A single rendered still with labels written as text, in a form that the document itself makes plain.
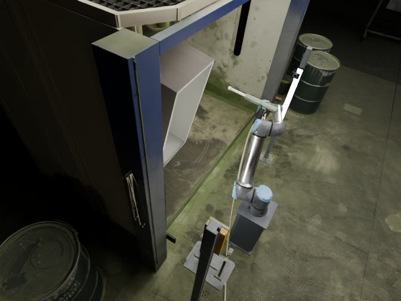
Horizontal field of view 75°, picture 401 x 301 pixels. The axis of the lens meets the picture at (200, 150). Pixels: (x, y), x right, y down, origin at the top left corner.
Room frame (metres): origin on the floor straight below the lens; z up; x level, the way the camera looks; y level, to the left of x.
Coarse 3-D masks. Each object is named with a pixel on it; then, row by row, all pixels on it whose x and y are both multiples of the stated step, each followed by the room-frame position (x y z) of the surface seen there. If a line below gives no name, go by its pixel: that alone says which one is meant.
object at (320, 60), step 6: (312, 54) 4.08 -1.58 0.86; (318, 54) 4.11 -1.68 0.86; (324, 54) 4.12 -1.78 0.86; (312, 60) 3.88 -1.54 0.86; (318, 60) 3.90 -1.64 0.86; (324, 60) 3.92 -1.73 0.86; (330, 60) 3.95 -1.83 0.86; (336, 60) 3.96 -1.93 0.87; (318, 66) 3.72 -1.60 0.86; (324, 66) 3.74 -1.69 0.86; (330, 66) 3.76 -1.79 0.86; (336, 66) 3.78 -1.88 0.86
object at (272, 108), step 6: (234, 90) 2.03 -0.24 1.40; (246, 96) 1.97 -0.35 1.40; (252, 96) 1.96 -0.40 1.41; (252, 102) 1.94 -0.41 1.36; (258, 102) 1.91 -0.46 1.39; (264, 102) 1.91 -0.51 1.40; (264, 108) 1.87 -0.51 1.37; (270, 108) 1.86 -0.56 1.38; (276, 108) 1.86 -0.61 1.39; (258, 114) 1.84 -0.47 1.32
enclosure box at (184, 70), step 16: (176, 48) 2.11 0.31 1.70; (192, 48) 2.18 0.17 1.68; (160, 64) 1.83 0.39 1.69; (176, 64) 1.89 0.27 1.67; (192, 64) 1.95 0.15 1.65; (208, 64) 2.02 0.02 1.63; (176, 80) 1.71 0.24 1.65; (192, 80) 1.78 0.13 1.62; (176, 96) 1.58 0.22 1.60; (192, 96) 2.20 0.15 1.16; (176, 112) 2.27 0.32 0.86; (192, 112) 2.19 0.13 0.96; (176, 128) 2.27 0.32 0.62; (176, 144) 2.16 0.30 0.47
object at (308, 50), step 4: (308, 48) 2.53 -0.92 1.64; (312, 48) 2.54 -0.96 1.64; (308, 52) 2.52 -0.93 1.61; (304, 56) 2.53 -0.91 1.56; (308, 56) 2.52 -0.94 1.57; (304, 60) 2.53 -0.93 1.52; (300, 64) 2.54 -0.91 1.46; (304, 64) 2.52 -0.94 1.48; (272, 140) 2.52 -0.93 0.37; (272, 144) 2.52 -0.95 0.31; (268, 148) 2.53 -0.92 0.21; (268, 152) 2.52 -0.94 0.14; (264, 156) 2.53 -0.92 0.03
